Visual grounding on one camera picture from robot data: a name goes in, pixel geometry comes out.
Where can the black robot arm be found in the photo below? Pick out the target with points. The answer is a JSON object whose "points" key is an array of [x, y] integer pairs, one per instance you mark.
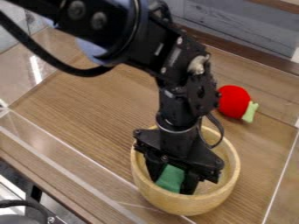
{"points": [[132, 32]]}

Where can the clear acrylic enclosure wall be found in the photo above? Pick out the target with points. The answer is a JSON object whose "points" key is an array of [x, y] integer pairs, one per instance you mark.
{"points": [[67, 136]]}

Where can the black table clamp bracket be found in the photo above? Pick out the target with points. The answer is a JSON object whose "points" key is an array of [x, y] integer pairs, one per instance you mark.
{"points": [[38, 211]]}

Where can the brown wooden bowl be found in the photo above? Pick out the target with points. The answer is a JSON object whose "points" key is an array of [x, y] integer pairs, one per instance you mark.
{"points": [[208, 195]]}

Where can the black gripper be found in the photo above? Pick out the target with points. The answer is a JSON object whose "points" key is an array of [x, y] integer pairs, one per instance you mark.
{"points": [[179, 146]]}

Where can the red plush apple toy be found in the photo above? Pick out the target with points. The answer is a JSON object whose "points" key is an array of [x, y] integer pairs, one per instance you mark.
{"points": [[235, 103]]}

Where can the green rectangular block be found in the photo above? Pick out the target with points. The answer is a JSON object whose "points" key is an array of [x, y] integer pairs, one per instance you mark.
{"points": [[171, 179]]}

